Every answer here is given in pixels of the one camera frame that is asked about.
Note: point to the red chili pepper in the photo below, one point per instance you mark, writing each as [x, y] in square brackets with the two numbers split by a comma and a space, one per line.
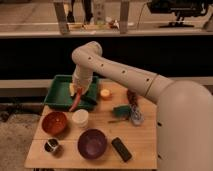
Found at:
[76, 100]

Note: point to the orange red bowl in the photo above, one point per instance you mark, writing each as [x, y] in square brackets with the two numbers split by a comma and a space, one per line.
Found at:
[54, 123]

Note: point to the crumpled blue grey cloth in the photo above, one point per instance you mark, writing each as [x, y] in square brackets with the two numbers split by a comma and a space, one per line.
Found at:
[136, 116]

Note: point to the black rectangular block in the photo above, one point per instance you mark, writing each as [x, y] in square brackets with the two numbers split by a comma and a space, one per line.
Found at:
[121, 149]

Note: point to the small orange fruit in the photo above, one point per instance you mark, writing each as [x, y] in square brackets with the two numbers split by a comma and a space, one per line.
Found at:
[105, 94]

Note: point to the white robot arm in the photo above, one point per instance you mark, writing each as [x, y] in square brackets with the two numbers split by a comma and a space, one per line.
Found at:
[184, 122]

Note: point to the dark red berry cluster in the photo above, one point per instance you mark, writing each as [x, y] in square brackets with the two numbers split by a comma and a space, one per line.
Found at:
[132, 98]

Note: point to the green plastic tray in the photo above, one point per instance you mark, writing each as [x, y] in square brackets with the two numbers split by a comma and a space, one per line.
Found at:
[59, 98]

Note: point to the purple bowl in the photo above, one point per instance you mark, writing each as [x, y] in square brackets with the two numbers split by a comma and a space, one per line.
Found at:
[92, 144]

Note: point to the small brass spoon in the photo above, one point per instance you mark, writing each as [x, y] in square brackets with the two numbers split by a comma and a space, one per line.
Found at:
[118, 120]

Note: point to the black monitor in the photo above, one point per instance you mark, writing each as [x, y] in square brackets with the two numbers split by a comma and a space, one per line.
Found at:
[181, 9]

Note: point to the white cylindrical cup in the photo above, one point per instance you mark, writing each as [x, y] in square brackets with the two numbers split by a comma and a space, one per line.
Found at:
[81, 118]

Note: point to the green sponge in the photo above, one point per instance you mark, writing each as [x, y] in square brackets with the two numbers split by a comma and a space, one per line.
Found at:
[121, 111]

